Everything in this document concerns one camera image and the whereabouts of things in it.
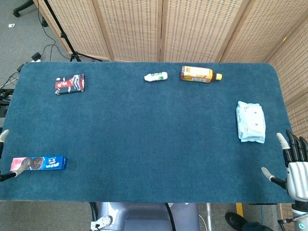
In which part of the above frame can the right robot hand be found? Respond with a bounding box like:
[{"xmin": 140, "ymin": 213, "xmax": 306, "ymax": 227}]
[{"xmin": 261, "ymin": 129, "xmax": 308, "ymax": 202}]

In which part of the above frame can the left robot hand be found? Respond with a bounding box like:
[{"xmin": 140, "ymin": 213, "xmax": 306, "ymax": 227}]
[{"xmin": 0, "ymin": 129, "xmax": 25, "ymax": 182}]

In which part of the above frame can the wet wipes pack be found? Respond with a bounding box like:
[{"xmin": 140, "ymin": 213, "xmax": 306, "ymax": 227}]
[{"xmin": 235, "ymin": 100, "xmax": 266, "ymax": 144}]

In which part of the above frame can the blue cookie box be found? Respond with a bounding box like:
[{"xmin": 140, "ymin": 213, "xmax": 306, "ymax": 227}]
[{"xmin": 11, "ymin": 155, "xmax": 68, "ymax": 172}]

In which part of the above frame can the black shoe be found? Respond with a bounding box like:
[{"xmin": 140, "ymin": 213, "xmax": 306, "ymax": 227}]
[{"xmin": 225, "ymin": 211, "xmax": 249, "ymax": 231}]

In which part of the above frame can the black and red box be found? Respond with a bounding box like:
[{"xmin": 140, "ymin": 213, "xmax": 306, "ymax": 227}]
[{"xmin": 54, "ymin": 73, "xmax": 86, "ymax": 96}]

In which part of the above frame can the silver table leg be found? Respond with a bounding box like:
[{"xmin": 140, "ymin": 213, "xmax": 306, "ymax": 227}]
[{"xmin": 205, "ymin": 203, "xmax": 213, "ymax": 231}]

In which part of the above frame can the black tripod stand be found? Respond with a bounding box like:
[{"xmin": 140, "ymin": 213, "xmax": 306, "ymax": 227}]
[{"xmin": 43, "ymin": 0, "xmax": 103, "ymax": 63}]

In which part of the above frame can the black office chair base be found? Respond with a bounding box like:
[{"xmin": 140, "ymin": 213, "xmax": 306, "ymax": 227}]
[{"xmin": 13, "ymin": 0, "xmax": 49, "ymax": 27}]

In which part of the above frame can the blue carpet table mat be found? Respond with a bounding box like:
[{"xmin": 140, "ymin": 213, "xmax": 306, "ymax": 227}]
[{"xmin": 0, "ymin": 62, "xmax": 295, "ymax": 205}]

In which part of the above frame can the yellow label tea bottle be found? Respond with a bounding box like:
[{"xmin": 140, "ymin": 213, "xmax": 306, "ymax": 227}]
[{"xmin": 179, "ymin": 65, "xmax": 223, "ymax": 84}]

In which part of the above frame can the silver blue robot torso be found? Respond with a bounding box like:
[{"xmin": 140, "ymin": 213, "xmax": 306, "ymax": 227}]
[{"xmin": 90, "ymin": 202, "xmax": 200, "ymax": 231}]

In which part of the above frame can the small white plastic bottle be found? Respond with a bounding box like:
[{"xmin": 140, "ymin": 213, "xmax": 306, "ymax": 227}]
[{"xmin": 143, "ymin": 71, "xmax": 168, "ymax": 83}]

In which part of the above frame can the wicker folding screen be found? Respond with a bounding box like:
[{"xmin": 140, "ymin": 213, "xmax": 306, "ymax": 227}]
[{"xmin": 33, "ymin": 0, "xmax": 308, "ymax": 231}]

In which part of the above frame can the black floor cable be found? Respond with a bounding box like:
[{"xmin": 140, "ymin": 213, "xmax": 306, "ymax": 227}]
[{"xmin": 37, "ymin": 7, "xmax": 71, "ymax": 61}]

